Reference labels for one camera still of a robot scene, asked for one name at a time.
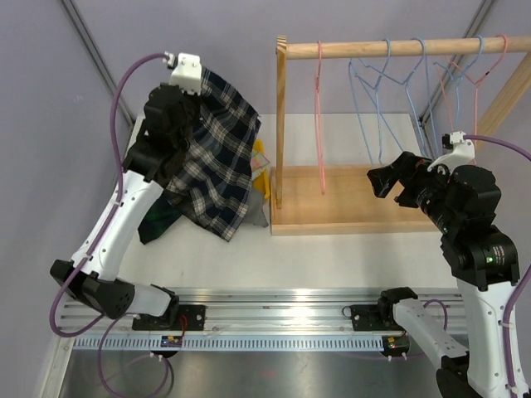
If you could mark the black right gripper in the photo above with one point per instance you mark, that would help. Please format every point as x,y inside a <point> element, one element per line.
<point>411,169</point>

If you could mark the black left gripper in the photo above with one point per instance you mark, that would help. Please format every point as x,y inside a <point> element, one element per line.
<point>195,99</point>

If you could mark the navy white plaid skirt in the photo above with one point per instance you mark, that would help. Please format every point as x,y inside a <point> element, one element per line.
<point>213,186</point>

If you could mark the dark green plaid skirt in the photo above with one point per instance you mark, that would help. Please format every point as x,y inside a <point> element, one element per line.
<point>157,220</point>

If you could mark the blue wire hanger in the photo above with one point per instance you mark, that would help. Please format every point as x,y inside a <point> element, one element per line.
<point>452,76</point>
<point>372,92</point>
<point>418,91</point>

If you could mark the pink wire hanger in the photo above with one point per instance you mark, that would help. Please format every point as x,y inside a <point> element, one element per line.
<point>501,57</point>
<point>318,131</point>

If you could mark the grey pleated skirt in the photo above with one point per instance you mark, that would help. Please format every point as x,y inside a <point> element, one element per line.
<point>255,212</point>

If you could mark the pastel floral garment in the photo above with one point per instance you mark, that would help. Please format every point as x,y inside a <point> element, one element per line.
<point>259,163</point>

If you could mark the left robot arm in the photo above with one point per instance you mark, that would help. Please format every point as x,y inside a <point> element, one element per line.
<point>158,153</point>

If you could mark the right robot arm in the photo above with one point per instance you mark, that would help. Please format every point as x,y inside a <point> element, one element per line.
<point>461,202</point>

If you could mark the yellow plastic tray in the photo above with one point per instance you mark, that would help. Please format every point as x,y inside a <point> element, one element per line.
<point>262,182</point>

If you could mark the wooden clothes rack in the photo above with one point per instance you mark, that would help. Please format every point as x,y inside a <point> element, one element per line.
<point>338,199</point>

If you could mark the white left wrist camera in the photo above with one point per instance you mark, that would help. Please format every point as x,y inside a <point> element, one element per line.
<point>186,72</point>

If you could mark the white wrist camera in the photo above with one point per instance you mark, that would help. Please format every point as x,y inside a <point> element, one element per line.
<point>186,72</point>
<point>461,151</point>

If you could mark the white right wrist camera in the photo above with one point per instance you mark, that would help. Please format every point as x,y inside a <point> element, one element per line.
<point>461,151</point>

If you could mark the aluminium mounting rail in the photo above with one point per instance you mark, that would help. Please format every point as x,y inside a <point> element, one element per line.
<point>245,320</point>

